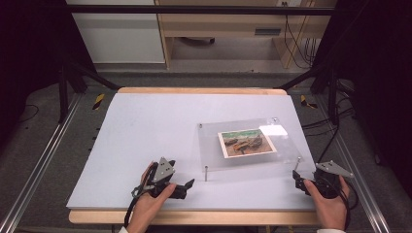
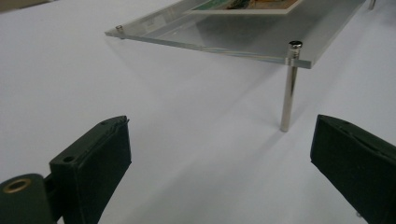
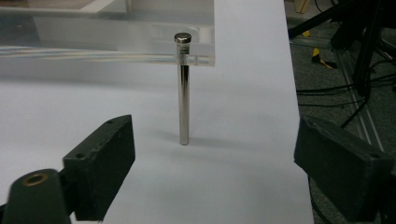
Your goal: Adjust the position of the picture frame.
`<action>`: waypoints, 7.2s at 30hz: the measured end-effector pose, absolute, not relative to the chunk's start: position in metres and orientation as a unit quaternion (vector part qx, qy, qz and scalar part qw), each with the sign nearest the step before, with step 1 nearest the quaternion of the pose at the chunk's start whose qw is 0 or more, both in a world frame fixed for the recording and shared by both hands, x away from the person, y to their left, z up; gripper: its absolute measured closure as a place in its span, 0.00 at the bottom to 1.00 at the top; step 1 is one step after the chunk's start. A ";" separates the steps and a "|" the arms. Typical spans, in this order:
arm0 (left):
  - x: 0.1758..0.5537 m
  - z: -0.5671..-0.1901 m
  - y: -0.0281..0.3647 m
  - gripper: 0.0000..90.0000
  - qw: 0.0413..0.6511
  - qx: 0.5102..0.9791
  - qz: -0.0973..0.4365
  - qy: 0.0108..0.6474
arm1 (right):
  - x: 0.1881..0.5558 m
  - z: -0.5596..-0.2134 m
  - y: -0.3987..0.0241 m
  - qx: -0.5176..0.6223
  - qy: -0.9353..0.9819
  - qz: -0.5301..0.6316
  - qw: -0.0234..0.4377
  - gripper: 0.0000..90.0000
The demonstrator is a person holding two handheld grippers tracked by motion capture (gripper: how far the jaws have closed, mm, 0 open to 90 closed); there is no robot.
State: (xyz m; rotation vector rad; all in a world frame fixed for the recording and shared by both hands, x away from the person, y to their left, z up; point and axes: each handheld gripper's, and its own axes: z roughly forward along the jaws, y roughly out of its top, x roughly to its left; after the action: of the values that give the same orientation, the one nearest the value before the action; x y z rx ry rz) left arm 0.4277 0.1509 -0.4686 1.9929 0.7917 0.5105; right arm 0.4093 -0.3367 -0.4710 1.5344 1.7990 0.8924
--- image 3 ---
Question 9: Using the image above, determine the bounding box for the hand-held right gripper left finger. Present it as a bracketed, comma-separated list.
[63, 114, 136, 222]

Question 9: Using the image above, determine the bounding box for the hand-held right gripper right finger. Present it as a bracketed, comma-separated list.
[293, 116, 396, 224]

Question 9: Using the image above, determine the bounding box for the shiny metal standoff pin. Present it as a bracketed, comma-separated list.
[174, 32, 192, 147]

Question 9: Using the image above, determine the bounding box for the clear acrylic panel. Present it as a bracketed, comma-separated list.
[0, 0, 216, 67]

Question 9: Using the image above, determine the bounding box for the yellow and black tape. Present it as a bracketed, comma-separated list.
[302, 30, 338, 70]

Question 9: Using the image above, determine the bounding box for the black metal stand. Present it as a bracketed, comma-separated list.
[288, 0, 396, 129]

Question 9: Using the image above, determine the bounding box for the black cable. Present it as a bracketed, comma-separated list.
[295, 73, 396, 108]
[307, 175, 334, 224]

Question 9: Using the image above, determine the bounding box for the aluminium rail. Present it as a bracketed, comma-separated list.
[289, 35, 386, 153]

